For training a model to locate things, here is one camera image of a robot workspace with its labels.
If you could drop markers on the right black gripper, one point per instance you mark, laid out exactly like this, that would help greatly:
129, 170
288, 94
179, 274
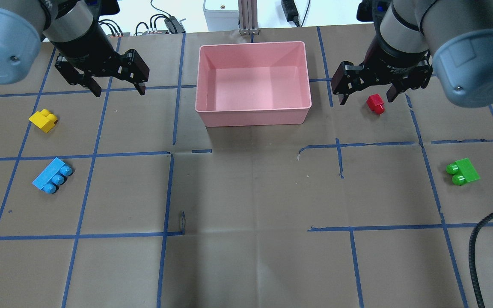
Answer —
396, 55

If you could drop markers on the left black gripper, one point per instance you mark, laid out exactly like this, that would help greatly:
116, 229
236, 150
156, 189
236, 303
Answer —
84, 50

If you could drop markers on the red toy block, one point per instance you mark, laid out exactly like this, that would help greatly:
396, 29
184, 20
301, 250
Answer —
376, 104

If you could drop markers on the yellow toy block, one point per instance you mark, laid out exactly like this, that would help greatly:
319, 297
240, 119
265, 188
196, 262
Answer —
44, 120

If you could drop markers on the blue toy block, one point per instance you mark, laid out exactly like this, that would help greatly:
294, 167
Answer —
53, 176

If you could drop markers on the green toy block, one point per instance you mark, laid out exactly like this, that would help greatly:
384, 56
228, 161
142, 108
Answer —
462, 172

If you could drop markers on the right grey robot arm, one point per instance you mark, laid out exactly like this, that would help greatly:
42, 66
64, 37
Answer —
415, 39

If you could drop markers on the pink plastic box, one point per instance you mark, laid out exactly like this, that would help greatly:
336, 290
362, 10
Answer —
264, 83

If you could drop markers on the brown paper table mat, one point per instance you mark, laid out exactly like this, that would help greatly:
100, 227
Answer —
347, 210

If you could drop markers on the black power adapter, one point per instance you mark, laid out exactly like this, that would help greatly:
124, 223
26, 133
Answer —
291, 12

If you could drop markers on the white square device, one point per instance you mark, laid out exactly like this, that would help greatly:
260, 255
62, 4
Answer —
221, 15

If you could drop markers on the aluminium frame post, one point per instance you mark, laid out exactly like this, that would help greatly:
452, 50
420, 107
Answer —
248, 17

